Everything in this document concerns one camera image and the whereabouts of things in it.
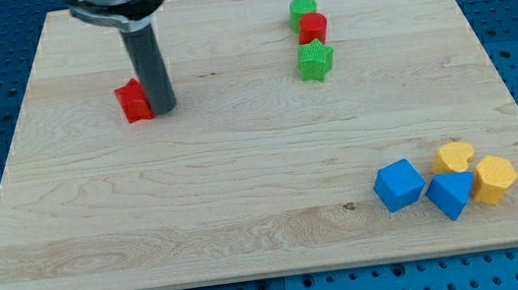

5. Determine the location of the green star block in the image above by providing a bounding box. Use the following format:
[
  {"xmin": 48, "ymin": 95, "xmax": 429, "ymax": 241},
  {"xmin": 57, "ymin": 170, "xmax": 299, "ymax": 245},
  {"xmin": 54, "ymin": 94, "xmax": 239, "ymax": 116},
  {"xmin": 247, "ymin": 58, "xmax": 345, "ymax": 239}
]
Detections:
[{"xmin": 297, "ymin": 39, "xmax": 334, "ymax": 82}]

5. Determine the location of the red star block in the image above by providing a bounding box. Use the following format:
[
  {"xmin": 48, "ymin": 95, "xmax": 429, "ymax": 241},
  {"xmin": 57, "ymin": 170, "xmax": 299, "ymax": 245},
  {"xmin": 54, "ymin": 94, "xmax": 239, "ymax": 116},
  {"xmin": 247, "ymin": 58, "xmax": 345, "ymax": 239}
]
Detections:
[{"xmin": 114, "ymin": 78, "xmax": 153, "ymax": 123}]

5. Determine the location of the light wooden board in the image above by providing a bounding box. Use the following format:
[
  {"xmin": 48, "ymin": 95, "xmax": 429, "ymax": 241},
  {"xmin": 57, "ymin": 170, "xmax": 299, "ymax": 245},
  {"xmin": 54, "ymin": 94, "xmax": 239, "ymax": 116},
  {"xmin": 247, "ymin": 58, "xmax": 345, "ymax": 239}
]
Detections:
[{"xmin": 0, "ymin": 0, "xmax": 518, "ymax": 290}]

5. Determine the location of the red cylinder block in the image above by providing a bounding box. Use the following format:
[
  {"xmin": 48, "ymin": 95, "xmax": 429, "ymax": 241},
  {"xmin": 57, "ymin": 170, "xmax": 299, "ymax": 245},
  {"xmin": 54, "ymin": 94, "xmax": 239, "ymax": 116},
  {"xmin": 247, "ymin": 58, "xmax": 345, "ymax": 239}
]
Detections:
[{"xmin": 298, "ymin": 12, "xmax": 328, "ymax": 45}]

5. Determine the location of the blue cube block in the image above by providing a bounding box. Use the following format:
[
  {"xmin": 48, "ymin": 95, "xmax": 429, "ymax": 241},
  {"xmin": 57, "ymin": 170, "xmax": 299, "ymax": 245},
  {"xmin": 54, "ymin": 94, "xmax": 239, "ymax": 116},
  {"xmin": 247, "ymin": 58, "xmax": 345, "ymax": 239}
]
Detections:
[{"xmin": 374, "ymin": 158, "xmax": 426, "ymax": 212}]

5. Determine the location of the green cylinder block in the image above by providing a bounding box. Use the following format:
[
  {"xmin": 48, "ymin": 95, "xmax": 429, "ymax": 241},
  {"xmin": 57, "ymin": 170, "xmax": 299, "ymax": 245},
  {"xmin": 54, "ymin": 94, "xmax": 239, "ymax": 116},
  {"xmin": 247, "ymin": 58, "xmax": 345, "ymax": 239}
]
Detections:
[{"xmin": 289, "ymin": 0, "xmax": 317, "ymax": 33}]

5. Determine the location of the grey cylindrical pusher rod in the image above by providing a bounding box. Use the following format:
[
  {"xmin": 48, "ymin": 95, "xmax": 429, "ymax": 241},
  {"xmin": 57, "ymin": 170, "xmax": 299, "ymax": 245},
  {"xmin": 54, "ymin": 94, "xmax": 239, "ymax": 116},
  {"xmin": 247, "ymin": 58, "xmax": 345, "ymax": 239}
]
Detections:
[{"xmin": 121, "ymin": 16, "xmax": 177, "ymax": 116}]

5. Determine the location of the yellow heart block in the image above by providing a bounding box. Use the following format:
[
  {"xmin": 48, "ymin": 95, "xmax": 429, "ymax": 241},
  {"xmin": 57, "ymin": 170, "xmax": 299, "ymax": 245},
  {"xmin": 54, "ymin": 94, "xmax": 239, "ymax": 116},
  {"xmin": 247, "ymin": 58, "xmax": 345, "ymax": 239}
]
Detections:
[{"xmin": 431, "ymin": 142, "xmax": 475, "ymax": 174}]

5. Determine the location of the blue triangular prism block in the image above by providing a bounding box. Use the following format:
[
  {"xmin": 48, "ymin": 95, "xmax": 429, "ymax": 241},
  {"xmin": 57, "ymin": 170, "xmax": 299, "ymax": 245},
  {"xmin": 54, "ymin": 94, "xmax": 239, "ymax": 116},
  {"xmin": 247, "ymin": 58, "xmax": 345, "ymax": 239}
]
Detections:
[{"xmin": 426, "ymin": 171, "xmax": 475, "ymax": 221}]

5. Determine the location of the yellow hexagon block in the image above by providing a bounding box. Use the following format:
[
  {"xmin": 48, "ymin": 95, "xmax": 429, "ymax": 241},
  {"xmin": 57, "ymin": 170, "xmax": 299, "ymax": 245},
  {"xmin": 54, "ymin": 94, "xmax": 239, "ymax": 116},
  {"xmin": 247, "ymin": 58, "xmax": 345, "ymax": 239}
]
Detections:
[{"xmin": 471, "ymin": 155, "xmax": 518, "ymax": 204}]

